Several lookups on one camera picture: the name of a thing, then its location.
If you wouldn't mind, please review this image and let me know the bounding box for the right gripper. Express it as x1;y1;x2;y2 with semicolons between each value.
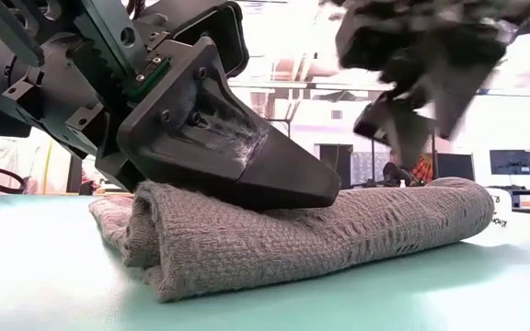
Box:
319;0;530;170

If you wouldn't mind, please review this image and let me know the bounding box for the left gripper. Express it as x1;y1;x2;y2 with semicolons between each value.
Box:
0;0;229;194

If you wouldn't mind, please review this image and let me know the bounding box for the grey towel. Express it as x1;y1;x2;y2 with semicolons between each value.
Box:
88;177;509;303

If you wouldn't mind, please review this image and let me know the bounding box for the orange patterned poster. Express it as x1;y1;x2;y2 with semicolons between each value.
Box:
410;154;434;185

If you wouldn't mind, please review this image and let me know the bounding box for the person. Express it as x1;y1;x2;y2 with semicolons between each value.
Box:
382;149;414;188

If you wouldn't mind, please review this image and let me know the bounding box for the wide black monitor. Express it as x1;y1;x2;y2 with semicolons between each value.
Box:
489;149;530;177

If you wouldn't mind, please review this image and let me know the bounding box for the white cloth cover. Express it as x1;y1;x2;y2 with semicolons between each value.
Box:
29;132;69;194

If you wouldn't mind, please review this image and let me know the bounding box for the narrow black panel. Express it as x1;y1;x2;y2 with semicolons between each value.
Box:
65;154;84;194

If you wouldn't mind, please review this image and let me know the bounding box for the dark doorway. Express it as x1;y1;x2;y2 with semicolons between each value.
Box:
314;143;354;189

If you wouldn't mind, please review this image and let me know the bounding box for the teal table mat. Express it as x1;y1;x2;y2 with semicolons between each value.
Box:
0;193;530;331

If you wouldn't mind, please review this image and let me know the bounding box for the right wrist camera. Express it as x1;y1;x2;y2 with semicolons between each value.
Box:
353;90;398;139

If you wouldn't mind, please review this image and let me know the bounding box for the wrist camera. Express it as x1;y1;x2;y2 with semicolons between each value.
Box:
171;1;251;80
353;90;398;139

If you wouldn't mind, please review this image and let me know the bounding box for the yellow hanging cord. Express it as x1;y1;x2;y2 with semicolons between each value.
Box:
41;137;58;194

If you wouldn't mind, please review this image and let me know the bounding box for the suspended light rail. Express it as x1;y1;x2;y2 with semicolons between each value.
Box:
227;80;386;92

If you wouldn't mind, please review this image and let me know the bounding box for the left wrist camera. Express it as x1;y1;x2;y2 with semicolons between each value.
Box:
171;1;251;80

